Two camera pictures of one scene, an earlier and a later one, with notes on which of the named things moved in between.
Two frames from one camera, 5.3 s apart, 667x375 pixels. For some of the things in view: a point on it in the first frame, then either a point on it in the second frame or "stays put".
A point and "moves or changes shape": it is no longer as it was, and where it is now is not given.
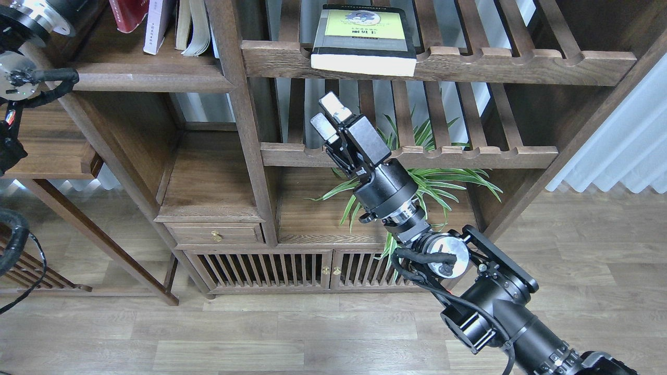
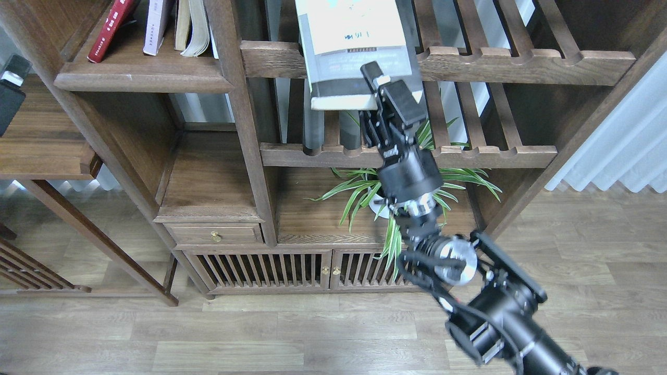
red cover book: [128, 13] to [119, 9]
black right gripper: [360, 151] to [408, 172]
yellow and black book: [368, 40] moves or changes shape
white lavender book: [159, 16] stays put
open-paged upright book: [201, 38] stays put
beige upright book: [183, 17] stays put
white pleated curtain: [630, 147] stays put
